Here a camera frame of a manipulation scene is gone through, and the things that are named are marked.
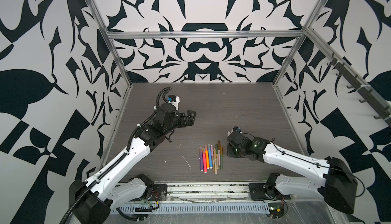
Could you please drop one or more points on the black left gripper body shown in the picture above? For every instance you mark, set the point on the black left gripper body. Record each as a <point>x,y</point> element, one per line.
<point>178,120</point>

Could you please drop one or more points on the purple marker pen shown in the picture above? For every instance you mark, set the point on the purple marker pen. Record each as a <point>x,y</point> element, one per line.
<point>201,159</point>

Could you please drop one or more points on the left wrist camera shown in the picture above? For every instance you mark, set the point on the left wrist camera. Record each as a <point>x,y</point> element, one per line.
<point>174,100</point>

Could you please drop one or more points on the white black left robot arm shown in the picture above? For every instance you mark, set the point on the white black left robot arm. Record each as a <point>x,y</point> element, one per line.
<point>92,201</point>

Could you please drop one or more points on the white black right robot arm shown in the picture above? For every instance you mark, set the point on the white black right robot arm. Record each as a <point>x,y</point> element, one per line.
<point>330,180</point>

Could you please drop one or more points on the white slotted cable duct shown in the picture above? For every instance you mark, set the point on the white slotted cable duct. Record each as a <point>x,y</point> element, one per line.
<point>198,208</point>

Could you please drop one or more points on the black wall hook rack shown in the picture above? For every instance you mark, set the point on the black wall hook rack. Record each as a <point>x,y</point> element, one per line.
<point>357,83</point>

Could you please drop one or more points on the small circuit board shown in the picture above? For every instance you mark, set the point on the small circuit board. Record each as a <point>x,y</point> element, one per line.
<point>277,212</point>

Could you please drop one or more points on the brown capped pink marker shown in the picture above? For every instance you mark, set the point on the brown capped pink marker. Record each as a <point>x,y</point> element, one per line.
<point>219,153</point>

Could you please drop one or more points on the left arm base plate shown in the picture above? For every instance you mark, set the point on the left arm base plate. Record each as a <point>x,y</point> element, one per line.
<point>155,192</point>

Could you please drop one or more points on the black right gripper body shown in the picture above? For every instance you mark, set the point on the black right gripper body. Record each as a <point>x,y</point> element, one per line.
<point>232,152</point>

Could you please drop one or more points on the blue marker pen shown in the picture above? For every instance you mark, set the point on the blue marker pen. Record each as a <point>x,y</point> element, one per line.
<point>209,156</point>

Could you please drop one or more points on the orange marker pen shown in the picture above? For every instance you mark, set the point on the orange marker pen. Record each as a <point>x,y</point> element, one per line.
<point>207,156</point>

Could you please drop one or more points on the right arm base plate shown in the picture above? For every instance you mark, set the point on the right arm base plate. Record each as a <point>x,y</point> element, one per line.
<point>263,192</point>

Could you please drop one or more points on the green marker pen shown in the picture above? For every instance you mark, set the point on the green marker pen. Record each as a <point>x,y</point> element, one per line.
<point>221,168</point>

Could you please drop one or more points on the pink red marker pen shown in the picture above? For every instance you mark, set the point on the pink red marker pen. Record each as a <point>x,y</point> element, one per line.
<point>204,161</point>

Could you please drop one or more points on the tan marker pen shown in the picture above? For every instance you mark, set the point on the tan marker pen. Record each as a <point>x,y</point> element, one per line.
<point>215,163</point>

